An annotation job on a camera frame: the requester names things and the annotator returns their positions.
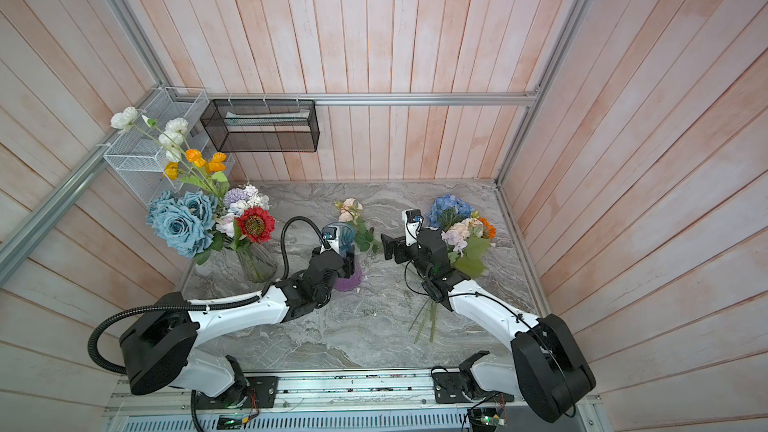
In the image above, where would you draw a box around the blue purple glass vase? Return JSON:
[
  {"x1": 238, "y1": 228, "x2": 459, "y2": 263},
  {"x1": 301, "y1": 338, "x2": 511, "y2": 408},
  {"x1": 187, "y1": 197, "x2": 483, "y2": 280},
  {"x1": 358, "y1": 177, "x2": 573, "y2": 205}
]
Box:
[{"x1": 321, "y1": 222, "x2": 362, "y2": 292}]

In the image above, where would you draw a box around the peach pink rose stem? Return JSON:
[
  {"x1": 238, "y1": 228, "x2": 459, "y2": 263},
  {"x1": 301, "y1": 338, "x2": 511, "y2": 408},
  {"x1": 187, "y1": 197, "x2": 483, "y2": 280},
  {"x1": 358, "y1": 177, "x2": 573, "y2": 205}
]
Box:
[{"x1": 334, "y1": 198, "x2": 383, "y2": 254}]

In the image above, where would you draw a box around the clear grey glass vase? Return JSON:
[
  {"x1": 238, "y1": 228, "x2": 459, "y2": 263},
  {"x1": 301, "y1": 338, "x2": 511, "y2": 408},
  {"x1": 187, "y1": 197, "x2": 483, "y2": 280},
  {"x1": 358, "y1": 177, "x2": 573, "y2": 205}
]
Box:
[{"x1": 235, "y1": 243, "x2": 278, "y2": 283}]

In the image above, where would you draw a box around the red flower stem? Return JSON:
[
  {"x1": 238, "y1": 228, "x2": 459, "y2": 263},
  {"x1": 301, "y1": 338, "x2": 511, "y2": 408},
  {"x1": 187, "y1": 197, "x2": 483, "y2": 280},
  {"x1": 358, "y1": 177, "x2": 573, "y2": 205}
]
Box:
[{"x1": 236, "y1": 207, "x2": 276, "y2": 243}]

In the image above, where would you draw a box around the pink lilac mixed bouquet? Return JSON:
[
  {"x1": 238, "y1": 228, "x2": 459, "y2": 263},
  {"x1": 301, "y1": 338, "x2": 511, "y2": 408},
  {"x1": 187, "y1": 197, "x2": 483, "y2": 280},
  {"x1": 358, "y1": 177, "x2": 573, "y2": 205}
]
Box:
[{"x1": 215, "y1": 184, "x2": 270, "y2": 238}]

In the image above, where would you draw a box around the yellow orange flower stem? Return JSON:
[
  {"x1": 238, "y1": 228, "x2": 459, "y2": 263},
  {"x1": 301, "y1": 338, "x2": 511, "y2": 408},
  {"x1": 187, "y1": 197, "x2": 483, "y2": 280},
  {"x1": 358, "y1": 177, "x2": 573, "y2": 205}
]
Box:
[{"x1": 164, "y1": 148, "x2": 230, "y2": 196}]

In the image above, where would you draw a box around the teal blue rose bunch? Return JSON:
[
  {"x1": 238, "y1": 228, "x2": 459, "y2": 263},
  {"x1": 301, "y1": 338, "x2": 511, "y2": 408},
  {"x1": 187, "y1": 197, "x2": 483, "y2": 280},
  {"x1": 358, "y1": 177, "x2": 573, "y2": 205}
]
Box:
[{"x1": 146, "y1": 191, "x2": 218, "y2": 265}]

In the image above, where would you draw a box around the white flower stem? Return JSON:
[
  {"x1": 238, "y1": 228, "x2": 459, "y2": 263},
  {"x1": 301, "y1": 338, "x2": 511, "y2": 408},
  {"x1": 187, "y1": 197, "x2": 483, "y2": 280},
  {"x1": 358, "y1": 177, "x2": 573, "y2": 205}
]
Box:
[{"x1": 110, "y1": 106, "x2": 189, "y2": 163}]

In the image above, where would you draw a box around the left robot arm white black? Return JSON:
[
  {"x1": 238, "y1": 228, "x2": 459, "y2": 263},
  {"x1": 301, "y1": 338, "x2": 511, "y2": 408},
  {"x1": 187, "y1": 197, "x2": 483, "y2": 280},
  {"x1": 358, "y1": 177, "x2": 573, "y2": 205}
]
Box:
[{"x1": 120, "y1": 249, "x2": 355, "y2": 407}]

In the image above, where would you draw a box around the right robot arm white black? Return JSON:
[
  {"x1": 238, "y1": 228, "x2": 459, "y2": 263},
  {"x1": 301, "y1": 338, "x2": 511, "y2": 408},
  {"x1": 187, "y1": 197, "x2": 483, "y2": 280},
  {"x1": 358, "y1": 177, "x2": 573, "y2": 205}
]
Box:
[{"x1": 381, "y1": 229, "x2": 596, "y2": 423}]

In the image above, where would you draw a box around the pink hydrangea bouquet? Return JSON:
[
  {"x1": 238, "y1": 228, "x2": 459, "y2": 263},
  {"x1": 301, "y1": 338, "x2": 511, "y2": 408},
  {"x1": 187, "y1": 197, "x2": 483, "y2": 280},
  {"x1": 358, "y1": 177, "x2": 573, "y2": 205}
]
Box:
[{"x1": 406, "y1": 216, "x2": 491, "y2": 341}]

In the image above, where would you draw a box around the blue hydrangea stem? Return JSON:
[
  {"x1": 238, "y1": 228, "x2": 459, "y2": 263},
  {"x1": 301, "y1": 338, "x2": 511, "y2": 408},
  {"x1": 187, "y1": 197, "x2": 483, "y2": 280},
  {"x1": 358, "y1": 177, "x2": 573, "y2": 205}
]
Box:
[{"x1": 426, "y1": 195, "x2": 475, "y2": 231}]

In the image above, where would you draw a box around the electronics board with leds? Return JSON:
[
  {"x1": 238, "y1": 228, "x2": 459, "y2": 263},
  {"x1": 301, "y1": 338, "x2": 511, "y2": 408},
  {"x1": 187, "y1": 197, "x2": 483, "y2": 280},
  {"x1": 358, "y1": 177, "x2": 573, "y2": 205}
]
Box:
[{"x1": 466, "y1": 408, "x2": 506, "y2": 432}]

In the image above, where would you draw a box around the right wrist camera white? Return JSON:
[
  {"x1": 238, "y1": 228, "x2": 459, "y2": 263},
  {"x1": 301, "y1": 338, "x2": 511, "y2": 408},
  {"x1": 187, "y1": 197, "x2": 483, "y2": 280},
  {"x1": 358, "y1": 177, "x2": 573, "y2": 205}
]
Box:
[{"x1": 402, "y1": 209, "x2": 423, "y2": 247}]

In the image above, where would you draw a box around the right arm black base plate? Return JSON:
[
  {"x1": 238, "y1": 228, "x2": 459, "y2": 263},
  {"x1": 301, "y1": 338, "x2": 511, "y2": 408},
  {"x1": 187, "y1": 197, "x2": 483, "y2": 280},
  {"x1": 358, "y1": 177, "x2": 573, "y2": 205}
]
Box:
[{"x1": 430, "y1": 367, "x2": 515, "y2": 404}]

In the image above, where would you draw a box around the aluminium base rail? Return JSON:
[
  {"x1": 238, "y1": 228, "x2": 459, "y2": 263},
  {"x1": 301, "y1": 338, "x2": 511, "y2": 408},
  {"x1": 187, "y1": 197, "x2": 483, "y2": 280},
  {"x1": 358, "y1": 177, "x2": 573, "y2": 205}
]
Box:
[{"x1": 104, "y1": 369, "x2": 612, "y2": 431}]

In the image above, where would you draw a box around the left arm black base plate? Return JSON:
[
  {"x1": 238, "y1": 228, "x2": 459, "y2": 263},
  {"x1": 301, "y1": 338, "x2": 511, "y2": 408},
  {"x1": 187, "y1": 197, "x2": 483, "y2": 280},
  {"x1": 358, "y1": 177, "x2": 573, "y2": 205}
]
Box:
[{"x1": 194, "y1": 376, "x2": 279, "y2": 411}]

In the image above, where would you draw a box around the black mesh wall basket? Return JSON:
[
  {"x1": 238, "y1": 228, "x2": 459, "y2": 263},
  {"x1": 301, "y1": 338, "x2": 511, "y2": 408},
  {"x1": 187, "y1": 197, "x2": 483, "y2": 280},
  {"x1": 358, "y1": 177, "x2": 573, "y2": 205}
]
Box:
[{"x1": 200, "y1": 98, "x2": 320, "y2": 153}]

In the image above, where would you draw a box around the horizontal aluminium frame bar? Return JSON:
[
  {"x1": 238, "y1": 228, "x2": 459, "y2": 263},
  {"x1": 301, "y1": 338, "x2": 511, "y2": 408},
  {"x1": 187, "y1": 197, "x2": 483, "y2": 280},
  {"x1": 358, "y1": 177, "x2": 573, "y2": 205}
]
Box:
[{"x1": 172, "y1": 88, "x2": 538, "y2": 107}]

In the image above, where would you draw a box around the white wire shelf rack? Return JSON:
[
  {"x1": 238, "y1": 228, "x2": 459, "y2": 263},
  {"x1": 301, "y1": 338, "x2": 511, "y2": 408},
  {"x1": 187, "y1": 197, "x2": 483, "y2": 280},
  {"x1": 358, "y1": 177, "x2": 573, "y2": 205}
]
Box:
[{"x1": 104, "y1": 87, "x2": 216, "y2": 206}]

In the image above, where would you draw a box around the black corrugated cable hose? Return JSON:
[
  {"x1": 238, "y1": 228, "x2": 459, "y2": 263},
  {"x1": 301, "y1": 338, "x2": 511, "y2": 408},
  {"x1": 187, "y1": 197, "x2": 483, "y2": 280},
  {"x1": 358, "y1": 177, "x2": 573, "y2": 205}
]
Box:
[{"x1": 87, "y1": 215, "x2": 331, "y2": 376}]

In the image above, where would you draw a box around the left aluminium frame bar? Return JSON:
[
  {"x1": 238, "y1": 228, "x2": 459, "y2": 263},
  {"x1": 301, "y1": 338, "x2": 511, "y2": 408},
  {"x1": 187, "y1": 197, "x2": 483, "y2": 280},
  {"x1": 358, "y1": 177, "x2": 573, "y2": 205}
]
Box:
[{"x1": 0, "y1": 88, "x2": 163, "y2": 287}]

